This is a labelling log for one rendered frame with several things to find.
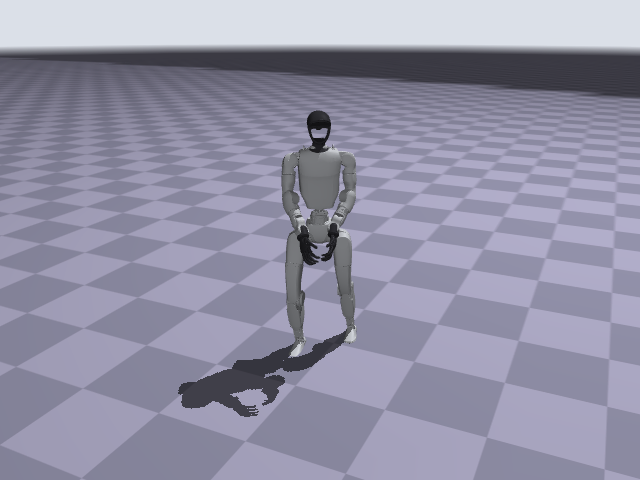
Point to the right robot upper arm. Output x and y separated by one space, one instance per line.
290 161

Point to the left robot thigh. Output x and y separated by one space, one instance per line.
342 262

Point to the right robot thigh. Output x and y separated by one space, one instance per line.
293 271

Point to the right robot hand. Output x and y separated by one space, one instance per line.
305 247

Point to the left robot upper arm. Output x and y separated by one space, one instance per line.
349 176

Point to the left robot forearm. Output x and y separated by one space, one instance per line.
342 211

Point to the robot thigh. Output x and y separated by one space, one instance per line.
342 262
293 271

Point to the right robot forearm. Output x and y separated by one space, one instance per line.
294 213

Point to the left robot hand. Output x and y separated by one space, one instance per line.
333 234

